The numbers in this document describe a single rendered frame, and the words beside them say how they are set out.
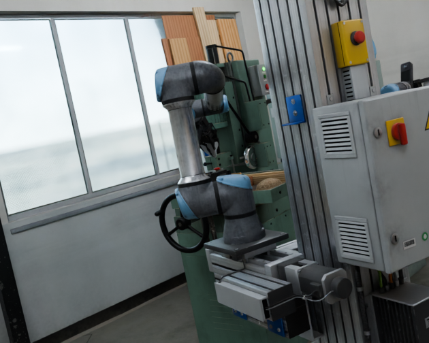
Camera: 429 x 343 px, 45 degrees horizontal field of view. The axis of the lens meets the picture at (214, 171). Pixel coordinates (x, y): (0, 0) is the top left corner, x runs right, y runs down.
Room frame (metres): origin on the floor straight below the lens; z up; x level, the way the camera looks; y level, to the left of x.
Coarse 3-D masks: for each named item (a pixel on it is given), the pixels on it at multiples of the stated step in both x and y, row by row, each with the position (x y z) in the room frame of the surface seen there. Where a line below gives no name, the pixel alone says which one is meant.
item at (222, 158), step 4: (224, 152) 2.65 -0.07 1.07; (228, 152) 2.66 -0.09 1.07; (208, 156) 2.63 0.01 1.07; (220, 156) 2.60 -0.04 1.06; (224, 156) 2.63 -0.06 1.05; (228, 156) 2.65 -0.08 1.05; (208, 160) 2.60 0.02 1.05; (212, 160) 2.58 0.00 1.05; (216, 160) 2.57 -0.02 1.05; (220, 160) 2.60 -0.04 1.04; (224, 160) 2.62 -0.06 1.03; (228, 160) 2.65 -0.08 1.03; (212, 164) 2.59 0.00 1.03; (216, 164) 2.57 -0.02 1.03; (220, 164) 2.58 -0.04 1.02; (224, 164) 2.62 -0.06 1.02; (228, 164) 2.64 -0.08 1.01; (208, 168) 2.61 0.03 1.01; (212, 168) 2.59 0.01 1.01; (220, 168) 2.59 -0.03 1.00
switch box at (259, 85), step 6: (252, 66) 2.76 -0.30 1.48; (258, 66) 2.75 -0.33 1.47; (264, 66) 2.79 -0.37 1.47; (252, 72) 2.76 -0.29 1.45; (258, 72) 2.74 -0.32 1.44; (252, 78) 2.77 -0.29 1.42; (258, 78) 2.75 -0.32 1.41; (252, 84) 2.77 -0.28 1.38; (258, 84) 2.75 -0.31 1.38; (264, 84) 2.77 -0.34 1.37; (258, 90) 2.75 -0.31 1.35; (264, 90) 2.76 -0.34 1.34; (258, 96) 2.81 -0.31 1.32
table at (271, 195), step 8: (256, 184) 2.49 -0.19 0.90; (280, 184) 2.35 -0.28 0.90; (256, 192) 2.31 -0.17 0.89; (264, 192) 2.29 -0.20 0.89; (272, 192) 2.28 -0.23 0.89; (280, 192) 2.32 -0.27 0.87; (176, 200) 2.61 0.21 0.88; (256, 200) 2.32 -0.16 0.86; (264, 200) 2.29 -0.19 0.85; (272, 200) 2.27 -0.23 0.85; (176, 208) 2.62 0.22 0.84
